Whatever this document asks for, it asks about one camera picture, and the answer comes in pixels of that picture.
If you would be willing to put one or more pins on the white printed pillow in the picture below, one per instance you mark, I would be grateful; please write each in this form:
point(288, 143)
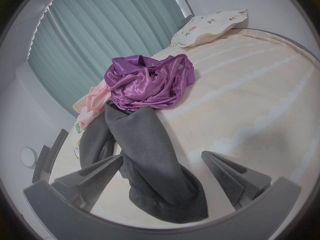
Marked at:
point(207, 29)

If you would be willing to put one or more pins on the black T-shirt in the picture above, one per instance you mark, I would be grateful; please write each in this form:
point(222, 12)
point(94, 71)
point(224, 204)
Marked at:
point(150, 146)

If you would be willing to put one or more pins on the blue-green curtain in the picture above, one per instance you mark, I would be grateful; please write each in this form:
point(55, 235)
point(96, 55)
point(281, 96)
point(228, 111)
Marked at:
point(112, 21)
point(55, 71)

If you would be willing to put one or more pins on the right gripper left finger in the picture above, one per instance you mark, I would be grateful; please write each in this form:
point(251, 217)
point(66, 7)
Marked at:
point(100, 176)

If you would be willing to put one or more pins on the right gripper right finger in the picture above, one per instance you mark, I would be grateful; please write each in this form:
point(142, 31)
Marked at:
point(222, 181)

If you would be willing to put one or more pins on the bed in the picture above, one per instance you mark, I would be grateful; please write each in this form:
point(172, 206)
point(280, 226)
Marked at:
point(250, 96)

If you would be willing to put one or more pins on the pink garment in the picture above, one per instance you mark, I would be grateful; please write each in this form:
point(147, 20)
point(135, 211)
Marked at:
point(96, 101)

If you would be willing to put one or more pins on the white printed pyjama garment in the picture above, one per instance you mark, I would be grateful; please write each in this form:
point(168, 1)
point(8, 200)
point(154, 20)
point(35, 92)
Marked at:
point(77, 139)

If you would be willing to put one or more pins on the purple satin garment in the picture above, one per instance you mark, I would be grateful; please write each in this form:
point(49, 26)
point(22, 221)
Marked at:
point(140, 84)

